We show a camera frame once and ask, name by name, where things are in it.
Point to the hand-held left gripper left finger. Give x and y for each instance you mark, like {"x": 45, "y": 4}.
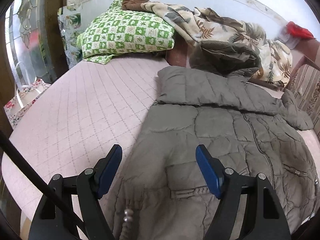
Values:
{"x": 110, "y": 165}

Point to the pink quilted bed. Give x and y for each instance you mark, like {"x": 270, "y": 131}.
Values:
{"x": 75, "y": 112}

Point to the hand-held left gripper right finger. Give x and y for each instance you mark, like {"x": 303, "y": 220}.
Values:
{"x": 208, "y": 170}

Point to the red cloth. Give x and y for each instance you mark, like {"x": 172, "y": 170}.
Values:
{"x": 298, "y": 31}

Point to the reddish brown pillow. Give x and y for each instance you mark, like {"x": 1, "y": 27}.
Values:
{"x": 178, "y": 52}

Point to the beige leaf print blanket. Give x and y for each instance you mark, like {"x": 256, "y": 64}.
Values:
{"x": 225, "y": 40}

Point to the brown cloth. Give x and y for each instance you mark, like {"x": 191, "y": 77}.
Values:
{"x": 132, "y": 2}

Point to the stained glass door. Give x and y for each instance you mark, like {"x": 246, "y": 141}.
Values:
{"x": 27, "y": 35}

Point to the green checked pillow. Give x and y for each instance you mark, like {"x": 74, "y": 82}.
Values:
{"x": 127, "y": 33}

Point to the grey quilted padded jacket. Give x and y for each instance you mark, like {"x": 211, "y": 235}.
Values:
{"x": 212, "y": 135}

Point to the floral print bag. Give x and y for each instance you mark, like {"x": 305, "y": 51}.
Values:
{"x": 22, "y": 100}

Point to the floral lace curtain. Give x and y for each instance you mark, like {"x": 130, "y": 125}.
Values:
{"x": 70, "y": 30}

